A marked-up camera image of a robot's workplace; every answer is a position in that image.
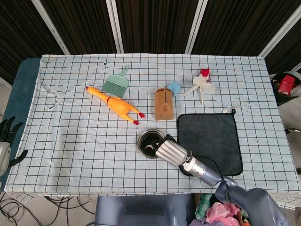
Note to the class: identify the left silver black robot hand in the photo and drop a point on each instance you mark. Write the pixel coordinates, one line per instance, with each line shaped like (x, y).
(4, 150)

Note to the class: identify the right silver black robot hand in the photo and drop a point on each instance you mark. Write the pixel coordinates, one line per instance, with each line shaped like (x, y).
(170, 151)

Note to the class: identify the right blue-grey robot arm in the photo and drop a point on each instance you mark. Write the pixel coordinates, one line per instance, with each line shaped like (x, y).
(207, 173)

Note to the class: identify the steel bowl with dark liquid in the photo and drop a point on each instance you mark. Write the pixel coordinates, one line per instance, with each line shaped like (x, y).
(145, 141)

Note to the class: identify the black cloth mat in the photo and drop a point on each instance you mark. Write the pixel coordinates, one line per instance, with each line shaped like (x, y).
(207, 131)

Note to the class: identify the brown paper gable box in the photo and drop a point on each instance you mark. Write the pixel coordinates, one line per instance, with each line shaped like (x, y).
(164, 103)

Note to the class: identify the green cloth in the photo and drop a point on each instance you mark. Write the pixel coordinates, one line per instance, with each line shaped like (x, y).
(202, 204)

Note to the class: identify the blue small cup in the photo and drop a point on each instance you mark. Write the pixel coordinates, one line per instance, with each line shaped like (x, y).
(174, 87)

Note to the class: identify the blue-grey robot torso base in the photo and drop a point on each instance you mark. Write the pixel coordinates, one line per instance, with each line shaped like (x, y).
(141, 212)

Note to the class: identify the yellow rubber chicken toy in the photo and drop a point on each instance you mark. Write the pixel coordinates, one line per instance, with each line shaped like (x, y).
(117, 106)

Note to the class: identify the white black checked tablecloth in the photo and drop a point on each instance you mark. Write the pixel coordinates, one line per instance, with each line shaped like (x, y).
(82, 141)

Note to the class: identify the pink cloth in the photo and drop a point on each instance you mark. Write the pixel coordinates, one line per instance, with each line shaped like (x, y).
(218, 214)

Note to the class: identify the green dustpan brush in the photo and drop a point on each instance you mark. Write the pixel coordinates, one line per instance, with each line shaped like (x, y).
(116, 84)

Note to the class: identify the black waste bin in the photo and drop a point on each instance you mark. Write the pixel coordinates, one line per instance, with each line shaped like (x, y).
(276, 99)

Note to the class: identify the red carton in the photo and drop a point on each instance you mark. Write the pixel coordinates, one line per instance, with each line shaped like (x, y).
(287, 84)

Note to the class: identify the white partition frame post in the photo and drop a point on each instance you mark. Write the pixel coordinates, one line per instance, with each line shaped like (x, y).
(50, 26)
(279, 33)
(196, 26)
(115, 26)

